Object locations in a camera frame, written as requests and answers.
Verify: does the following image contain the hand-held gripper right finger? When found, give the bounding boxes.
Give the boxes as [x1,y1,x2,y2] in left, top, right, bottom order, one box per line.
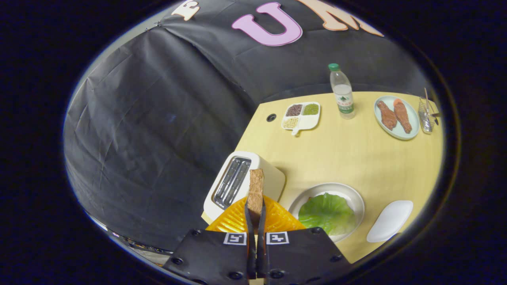
[257,196,351,285]

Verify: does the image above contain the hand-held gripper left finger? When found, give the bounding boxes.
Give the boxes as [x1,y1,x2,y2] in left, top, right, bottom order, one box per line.
[164,196,256,285]

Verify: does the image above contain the bread slice with brown crust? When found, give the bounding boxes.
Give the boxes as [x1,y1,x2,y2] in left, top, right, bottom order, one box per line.
[247,169,265,228]

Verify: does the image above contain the green lettuce leaf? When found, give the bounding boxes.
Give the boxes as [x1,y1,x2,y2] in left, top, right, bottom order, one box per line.
[298,193,356,236]

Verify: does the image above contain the white toaster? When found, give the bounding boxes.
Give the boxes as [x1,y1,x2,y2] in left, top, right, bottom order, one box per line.
[204,151,286,222]

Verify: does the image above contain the large cream round plate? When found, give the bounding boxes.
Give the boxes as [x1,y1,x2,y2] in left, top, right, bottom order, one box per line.
[288,182,365,243]

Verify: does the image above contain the white divided dish of beans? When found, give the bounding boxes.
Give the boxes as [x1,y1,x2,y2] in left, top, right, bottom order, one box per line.
[281,102,321,136]

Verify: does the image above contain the small white oval plate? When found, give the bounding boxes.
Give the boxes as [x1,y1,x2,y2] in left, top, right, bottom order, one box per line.
[366,200,414,243]

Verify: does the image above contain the clear water bottle green cap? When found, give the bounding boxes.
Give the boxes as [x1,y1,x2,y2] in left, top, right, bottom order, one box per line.
[328,63,356,120]

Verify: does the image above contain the light blue plate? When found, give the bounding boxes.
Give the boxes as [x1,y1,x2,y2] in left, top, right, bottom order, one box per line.
[374,95,420,141]

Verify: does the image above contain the reddish brown meat piece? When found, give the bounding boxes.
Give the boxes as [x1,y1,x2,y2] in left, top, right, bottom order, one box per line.
[393,99,412,134]

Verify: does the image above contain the clear utensil holder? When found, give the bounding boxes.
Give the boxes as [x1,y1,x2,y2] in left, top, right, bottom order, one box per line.
[418,88,440,134]

